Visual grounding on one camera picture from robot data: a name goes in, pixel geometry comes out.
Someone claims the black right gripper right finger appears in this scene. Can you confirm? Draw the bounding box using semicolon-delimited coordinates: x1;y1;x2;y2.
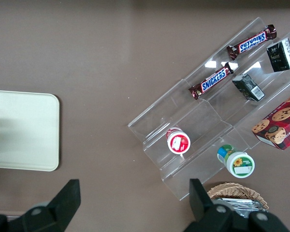
183;178;290;232

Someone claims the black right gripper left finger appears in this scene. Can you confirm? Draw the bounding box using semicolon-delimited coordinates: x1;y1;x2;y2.
0;179;81;232

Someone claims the light wicker basket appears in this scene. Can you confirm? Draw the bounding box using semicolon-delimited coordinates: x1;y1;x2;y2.
206;182;270;214

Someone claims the beige plastic tray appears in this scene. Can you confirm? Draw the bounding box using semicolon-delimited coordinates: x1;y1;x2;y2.
0;89;60;172

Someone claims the aluminium foil container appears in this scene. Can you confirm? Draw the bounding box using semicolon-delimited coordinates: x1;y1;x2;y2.
214;197;267;218

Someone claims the green label yogurt cup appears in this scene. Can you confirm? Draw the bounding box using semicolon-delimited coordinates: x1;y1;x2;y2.
217;144;255;179

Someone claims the red label yogurt cup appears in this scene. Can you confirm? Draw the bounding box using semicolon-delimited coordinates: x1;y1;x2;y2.
166;127;191;155

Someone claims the clear acrylic tiered shelf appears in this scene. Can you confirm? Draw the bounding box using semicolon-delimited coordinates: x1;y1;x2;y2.
127;16;290;202

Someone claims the red plaid cookie box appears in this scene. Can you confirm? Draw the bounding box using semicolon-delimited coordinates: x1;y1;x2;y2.
251;89;290;151

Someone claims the Snickers bar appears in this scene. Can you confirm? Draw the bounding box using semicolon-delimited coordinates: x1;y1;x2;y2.
226;24;277;61
188;61;234;101

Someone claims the small black carton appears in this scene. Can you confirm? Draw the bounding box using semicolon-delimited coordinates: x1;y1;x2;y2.
232;73;266;102
266;38;290;73

